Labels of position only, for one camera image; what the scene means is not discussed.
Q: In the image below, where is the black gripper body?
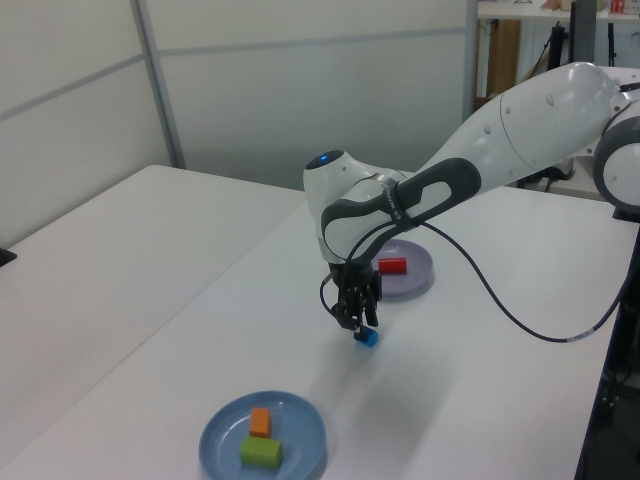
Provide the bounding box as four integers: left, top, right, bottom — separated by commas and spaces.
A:
327, 262, 381, 301

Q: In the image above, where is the blue hexagonal block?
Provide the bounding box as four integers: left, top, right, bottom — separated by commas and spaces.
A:
352, 327, 379, 350

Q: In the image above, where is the orange rectangular block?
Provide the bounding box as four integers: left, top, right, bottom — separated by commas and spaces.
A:
248, 406, 274, 438

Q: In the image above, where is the green rectangular block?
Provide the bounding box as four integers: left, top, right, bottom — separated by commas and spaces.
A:
239, 435, 284, 470

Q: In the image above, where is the purple plate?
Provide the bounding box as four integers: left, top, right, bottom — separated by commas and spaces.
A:
369, 238, 435, 303

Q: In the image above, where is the blue plate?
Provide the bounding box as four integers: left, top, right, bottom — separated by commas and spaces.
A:
198, 390, 329, 480

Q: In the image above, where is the brown wooden desk panel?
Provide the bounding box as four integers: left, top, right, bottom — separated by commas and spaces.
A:
487, 18, 522, 99

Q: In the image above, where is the black monitor stand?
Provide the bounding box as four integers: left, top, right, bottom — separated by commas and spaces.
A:
547, 22, 569, 71

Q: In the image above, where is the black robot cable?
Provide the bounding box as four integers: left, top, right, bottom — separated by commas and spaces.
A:
318, 219, 630, 345

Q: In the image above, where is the grey partition post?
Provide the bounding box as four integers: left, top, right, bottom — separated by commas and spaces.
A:
462, 0, 481, 119
130, 0, 187, 170

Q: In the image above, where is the black side frame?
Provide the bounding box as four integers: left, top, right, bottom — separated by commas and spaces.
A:
574, 279, 640, 480

